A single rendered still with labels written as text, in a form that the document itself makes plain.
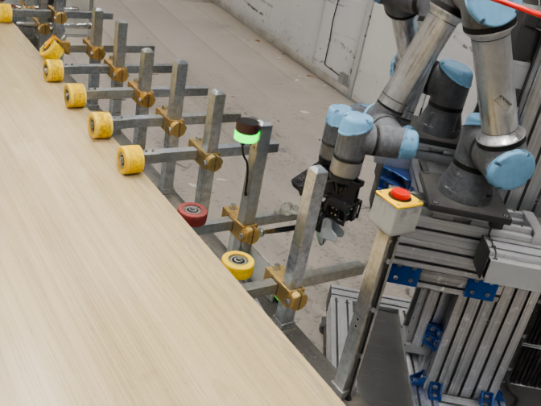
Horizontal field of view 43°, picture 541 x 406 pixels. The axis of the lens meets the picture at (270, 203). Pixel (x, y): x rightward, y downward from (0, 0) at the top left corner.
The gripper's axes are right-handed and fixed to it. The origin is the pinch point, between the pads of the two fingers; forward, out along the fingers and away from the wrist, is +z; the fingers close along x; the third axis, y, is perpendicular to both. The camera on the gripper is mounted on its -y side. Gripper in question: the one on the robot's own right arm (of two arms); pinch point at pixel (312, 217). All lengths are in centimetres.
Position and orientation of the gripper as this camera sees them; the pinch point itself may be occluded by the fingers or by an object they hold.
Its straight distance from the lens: 207.4
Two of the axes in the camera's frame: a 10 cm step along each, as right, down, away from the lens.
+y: 8.4, -1.3, 5.3
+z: -1.6, 8.7, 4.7
